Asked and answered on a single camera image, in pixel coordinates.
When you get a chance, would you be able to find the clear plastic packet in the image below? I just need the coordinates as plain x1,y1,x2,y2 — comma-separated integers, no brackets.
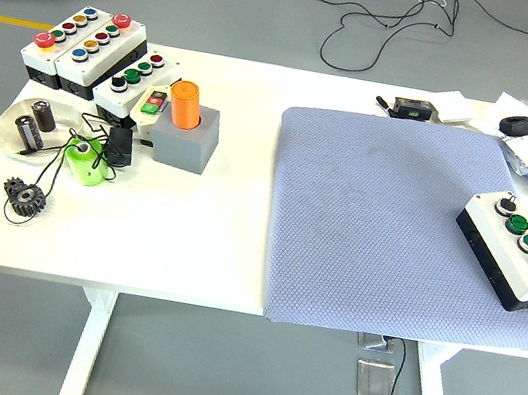
498,138,528,183

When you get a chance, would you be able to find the thin black cord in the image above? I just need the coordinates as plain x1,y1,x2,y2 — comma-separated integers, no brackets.
0,100,129,241

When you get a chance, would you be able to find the small black electronic module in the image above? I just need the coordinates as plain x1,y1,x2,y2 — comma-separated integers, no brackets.
391,95,436,123

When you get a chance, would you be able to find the orange cylinder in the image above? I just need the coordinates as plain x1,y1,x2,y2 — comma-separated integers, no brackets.
163,78,207,133

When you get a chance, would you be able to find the six-button box with e-stop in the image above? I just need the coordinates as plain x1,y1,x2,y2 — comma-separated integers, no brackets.
14,0,110,96
49,4,153,110

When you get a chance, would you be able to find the black metal gear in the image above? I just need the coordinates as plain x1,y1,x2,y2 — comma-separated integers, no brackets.
0,175,52,222

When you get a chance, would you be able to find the grey-blue textured mat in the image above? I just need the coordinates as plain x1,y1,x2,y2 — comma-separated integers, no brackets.
247,97,528,365

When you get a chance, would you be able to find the metal floor socket plate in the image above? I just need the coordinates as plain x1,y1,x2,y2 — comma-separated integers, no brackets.
351,357,403,395
354,330,399,355

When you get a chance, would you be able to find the white square switch plate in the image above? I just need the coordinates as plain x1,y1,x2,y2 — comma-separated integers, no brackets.
431,87,480,128

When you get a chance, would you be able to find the dark brown capacitor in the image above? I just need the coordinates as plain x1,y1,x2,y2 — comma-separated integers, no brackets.
26,99,61,134

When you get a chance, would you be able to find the black power adapter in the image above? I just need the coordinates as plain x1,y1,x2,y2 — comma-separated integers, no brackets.
102,124,139,169

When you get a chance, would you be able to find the green plastic cylinder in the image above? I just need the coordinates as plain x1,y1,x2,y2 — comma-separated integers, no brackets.
59,132,116,191

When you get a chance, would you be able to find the black oval ring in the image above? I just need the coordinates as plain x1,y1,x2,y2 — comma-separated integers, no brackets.
497,112,528,139

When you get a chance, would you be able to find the white four-button control box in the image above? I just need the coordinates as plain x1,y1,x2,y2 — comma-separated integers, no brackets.
442,182,528,317
88,42,187,136

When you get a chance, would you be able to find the grey cube block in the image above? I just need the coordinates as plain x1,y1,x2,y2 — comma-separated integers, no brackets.
146,99,224,178

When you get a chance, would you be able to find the capacitor with grey stripe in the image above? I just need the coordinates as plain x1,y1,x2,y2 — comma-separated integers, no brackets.
10,113,49,152

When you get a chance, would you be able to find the cream red-green switch box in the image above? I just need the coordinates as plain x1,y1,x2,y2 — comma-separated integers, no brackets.
124,81,175,149

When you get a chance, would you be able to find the black floor cable loop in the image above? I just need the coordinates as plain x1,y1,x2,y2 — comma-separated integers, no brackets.
302,0,461,87

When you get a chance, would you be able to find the silver metal dish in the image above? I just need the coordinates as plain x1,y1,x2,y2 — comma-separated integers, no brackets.
0,91,89,172

